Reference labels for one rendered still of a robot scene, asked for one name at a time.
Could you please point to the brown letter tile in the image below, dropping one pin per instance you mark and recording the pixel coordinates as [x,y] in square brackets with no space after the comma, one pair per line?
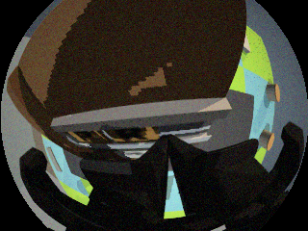
[140,135]
[90,137]

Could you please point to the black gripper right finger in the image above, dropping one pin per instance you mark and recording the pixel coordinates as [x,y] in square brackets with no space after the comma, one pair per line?
[193,167]

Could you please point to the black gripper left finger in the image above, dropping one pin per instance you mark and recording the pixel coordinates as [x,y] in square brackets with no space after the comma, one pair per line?
[149,174]

